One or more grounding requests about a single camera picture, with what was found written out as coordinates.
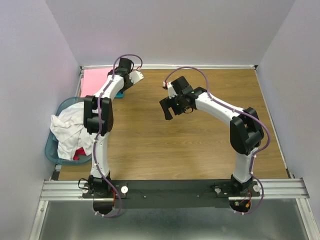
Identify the red garment in basket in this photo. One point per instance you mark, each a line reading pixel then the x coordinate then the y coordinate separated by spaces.
pixel 80 153

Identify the folded teal t-shirt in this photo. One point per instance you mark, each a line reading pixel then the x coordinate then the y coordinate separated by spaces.
pixel 120 95

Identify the pink t-shirt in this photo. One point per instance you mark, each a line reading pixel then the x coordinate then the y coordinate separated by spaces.
pixel 93 80

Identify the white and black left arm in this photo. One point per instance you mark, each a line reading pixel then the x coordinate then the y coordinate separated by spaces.
pixel 98 120

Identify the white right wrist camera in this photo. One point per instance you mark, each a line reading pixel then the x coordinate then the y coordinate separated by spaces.
pixel 169 87

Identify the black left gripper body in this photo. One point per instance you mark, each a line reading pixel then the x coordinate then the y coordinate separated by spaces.
pixel 130 83

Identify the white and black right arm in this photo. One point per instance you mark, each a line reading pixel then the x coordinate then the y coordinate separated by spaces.
pixel 245 132

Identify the blue plastic laundry basket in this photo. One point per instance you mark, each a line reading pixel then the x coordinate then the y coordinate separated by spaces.
pixel 51 147

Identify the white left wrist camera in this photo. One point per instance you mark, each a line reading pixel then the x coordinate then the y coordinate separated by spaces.
pixel 135 76

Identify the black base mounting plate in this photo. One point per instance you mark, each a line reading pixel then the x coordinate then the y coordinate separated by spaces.
pixel 109 208

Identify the aluminium front rail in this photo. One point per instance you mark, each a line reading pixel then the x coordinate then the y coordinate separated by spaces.
pixel 285 188

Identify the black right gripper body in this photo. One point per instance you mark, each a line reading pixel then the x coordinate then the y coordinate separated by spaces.
pixel 181 107

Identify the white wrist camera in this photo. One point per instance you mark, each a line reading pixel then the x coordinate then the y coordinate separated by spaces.
pixel 135 76
pixel 169 87

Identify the white t-shirt in basket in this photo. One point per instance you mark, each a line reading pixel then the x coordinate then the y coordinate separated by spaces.
pixel 68 128

